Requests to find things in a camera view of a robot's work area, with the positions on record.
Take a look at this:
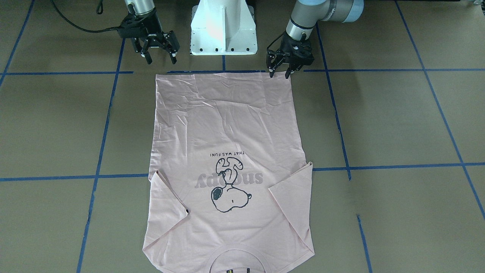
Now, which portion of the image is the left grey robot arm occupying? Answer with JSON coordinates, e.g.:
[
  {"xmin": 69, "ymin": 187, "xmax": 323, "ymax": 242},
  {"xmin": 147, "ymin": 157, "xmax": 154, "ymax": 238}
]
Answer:
[{"xmin": 266, "ymin": 0, "xmax": 365, "ymax": 79}]

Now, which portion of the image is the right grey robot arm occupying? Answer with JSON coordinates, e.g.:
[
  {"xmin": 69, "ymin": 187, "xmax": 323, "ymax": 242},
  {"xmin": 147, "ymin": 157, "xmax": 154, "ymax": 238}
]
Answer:
[{"xmin": 117, "ymin": 0, "xmax": 180, "ymax": 64}]

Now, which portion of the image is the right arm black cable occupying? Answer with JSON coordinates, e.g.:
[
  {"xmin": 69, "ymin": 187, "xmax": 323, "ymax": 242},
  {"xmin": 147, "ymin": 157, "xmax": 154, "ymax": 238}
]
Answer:
[{"xmin": 50, "ymin": 0, "xmax": 122, "ymax": 34}]

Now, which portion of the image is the pink Snoopy t-shirt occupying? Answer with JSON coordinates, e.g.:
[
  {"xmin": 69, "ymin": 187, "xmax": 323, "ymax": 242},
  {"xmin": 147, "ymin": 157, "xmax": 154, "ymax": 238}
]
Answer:
[{"xmin": 142, "ymin": 72, "xmax": 315, "ymax": 273}]

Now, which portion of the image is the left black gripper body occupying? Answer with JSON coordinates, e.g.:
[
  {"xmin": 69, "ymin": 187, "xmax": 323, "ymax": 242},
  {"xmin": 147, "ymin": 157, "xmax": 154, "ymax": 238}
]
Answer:
[{"xmin": 266, "ymin": 32, "xmax": 314, "ymax": 68}]

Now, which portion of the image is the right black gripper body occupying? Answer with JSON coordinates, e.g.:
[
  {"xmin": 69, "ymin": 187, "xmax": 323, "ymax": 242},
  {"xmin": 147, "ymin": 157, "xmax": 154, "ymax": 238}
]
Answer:
[{"xmin": 117, "ymin": 9, "xmax": 180, "ymax": 53}]

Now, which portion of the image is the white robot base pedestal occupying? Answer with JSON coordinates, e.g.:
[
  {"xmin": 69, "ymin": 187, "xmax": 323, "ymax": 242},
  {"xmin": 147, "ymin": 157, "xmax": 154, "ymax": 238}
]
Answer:
[{"xmin": 189, "ymin": 0, "xmax": 258, "ymax": 56}]

